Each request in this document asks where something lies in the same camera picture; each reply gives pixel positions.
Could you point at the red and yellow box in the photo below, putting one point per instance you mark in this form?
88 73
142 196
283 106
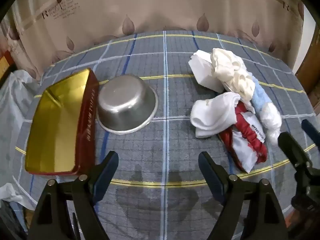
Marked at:
5 60

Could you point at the red and white cloth bag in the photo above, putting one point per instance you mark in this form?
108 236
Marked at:
247 135

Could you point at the brown wooden door frame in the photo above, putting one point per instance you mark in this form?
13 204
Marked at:
311 62

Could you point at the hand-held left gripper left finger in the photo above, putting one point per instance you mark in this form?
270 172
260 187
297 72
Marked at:
107 172

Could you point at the grey plaid tablecloth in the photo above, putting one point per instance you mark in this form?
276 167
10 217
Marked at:
162 142

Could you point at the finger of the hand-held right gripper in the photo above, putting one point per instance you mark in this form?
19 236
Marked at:
291 147
310 130

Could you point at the white sock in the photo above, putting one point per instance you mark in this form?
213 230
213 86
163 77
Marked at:
212 115

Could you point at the cream cloth scrunchie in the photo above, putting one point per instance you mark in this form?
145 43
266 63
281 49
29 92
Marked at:
230 72

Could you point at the beige leaf print curtain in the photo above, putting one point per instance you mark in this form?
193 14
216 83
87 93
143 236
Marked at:
150 5

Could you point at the red and gold tin box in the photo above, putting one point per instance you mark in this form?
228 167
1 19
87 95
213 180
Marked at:
55 120

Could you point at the stainless steel bowl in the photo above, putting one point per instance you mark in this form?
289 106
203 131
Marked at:
125 100

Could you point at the pale dotted plastic cover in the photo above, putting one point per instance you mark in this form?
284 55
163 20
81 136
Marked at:
12 105

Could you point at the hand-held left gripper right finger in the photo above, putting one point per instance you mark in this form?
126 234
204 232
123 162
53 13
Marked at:
211 175

